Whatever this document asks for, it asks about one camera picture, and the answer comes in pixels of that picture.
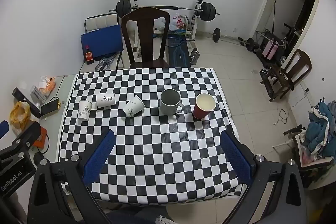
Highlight white paper cup bamboo print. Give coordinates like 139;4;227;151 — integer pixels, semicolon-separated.
78;100;93;121

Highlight black smartphone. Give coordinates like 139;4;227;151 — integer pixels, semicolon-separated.
40;98;60;117

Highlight person's dark trousers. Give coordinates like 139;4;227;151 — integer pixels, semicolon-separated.
105;204;169;224

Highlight orange box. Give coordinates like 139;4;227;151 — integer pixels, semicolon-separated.
31;126;48;151

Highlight white paper cup leaf print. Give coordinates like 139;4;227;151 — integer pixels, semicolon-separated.
123;95;146;118

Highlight red paper cup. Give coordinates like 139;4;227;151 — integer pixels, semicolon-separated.
193;93;217;120

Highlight pink pad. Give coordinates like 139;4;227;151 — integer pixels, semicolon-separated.
263;42;279;60

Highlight dark wooden chair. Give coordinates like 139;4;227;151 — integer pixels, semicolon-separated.
121;7;171;69

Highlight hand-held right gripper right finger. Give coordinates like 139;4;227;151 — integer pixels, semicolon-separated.
220;131;307;224

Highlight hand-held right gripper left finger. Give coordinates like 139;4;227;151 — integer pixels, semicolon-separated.
28;130;116;224

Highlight yellow plastic bag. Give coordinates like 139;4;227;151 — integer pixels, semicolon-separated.
10;101;32;136

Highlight white paper cup black script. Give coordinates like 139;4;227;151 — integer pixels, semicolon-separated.
96;93;116;108

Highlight grey mug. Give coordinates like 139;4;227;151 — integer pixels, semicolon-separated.
160;89;184;116

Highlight clear plastic box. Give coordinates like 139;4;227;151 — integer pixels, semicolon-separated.
29;85;48;104

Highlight red white plastic bag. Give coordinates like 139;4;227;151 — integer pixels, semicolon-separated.
171;13;188;30

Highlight silver metal hand tools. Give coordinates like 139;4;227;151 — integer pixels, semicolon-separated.
95;54;116;72

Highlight white door frame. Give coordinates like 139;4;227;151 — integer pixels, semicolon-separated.
259;0;323;77

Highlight dark bottle orange label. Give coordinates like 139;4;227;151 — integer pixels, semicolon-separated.
84;46;94;65

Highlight metal folding chair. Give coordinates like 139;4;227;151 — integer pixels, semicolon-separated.
84;13;126;70

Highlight blue cushion pad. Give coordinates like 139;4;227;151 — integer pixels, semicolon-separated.
80;25;124;59

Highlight black white checkered tablecloth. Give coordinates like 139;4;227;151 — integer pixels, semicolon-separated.
58;67;247;206

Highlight short barbell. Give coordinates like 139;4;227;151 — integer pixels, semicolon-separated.
209;28;256;53

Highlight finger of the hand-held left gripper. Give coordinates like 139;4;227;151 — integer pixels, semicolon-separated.
0;120;9;139
10;122;42;152

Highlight long barbell black plates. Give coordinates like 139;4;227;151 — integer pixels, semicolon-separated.
109;0;221;23

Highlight orange snack packet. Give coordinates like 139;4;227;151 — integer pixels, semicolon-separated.
39;75;57;98

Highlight pile of clothes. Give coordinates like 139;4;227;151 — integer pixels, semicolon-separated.
307;99;336;159

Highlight floor cable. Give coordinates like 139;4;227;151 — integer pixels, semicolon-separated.
273;88;310;126

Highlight chrome dumbbells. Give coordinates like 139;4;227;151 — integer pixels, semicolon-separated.
189;48;202;66

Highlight black remote box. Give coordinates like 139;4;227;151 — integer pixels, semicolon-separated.
12;87;42;118

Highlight weight bench rack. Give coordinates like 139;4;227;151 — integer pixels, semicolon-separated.
131;0;208;52

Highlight dark blue exercise mat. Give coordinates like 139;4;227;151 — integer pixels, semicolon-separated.
166;36;191;67

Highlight exercise machine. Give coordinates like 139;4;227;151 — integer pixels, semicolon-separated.
256;21;303;65

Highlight brown wooden chair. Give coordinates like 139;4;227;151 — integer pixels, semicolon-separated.
269;49;313;102

